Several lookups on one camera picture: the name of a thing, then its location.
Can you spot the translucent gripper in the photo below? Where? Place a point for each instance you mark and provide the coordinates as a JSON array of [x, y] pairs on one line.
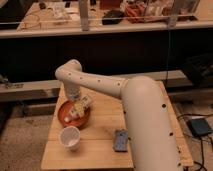
[[81, 106]]

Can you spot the small white bottle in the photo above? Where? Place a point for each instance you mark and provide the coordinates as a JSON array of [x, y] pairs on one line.
[[69, 118]]

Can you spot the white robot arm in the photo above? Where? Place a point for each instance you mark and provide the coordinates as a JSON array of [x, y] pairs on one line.
[[152, 139]]

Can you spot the orange ceramic bowl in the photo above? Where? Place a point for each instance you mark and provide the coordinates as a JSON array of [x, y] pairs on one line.
[[65, 109]]

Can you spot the white paper cup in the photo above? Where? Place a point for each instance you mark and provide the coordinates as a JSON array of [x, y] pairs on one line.
[[69, 137]]

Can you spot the blue sponge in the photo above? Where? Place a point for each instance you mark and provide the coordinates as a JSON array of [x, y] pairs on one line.
[[120, 141]]

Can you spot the black bag on bench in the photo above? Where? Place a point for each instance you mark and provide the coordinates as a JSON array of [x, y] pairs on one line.
[[112, 17]]

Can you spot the red tool clutter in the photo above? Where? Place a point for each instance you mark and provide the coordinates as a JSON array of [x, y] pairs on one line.
[[134, 13]]

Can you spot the black power adapter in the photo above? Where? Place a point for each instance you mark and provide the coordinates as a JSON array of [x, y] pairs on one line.
[[199, 127]]

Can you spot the grey metal post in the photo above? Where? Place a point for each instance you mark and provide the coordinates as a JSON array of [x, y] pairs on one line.
[[83, 10]]

